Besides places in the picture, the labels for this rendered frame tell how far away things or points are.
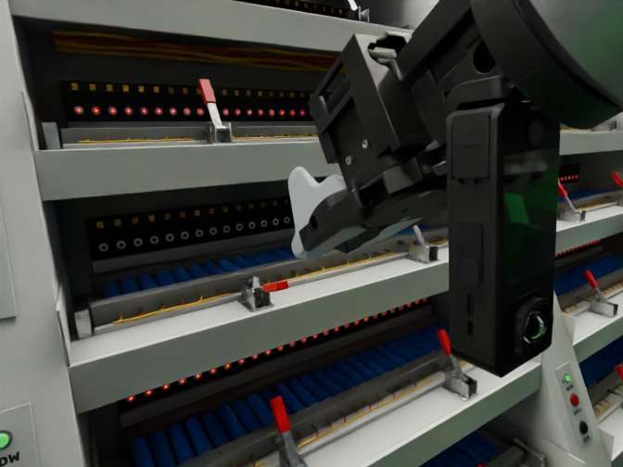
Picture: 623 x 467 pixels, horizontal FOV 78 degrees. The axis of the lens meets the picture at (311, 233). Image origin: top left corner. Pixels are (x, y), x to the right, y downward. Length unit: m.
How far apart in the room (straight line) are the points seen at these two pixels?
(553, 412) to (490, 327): 0.58
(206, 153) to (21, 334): 0.23
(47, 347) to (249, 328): 0.17
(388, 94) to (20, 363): 0.34
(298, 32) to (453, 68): 0.43
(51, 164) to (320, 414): 0.40
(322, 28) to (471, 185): 0.48
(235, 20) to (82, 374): 0.43
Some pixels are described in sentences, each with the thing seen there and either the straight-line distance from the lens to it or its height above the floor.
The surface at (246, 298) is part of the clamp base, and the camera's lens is 0.43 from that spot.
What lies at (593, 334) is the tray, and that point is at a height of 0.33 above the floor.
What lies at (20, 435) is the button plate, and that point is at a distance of 0.40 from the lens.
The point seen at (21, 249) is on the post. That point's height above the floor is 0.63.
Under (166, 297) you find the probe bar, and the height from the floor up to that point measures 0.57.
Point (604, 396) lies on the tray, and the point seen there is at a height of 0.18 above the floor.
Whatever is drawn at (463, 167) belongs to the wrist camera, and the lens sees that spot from 0.17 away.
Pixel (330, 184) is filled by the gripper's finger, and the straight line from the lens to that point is 0.23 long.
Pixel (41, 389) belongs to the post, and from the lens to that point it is 0.39.
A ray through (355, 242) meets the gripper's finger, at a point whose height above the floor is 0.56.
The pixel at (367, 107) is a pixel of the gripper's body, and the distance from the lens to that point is 0.19.
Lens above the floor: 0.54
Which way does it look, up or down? 7 degrees up
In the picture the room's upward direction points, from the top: 14 degrees counter-clockwise
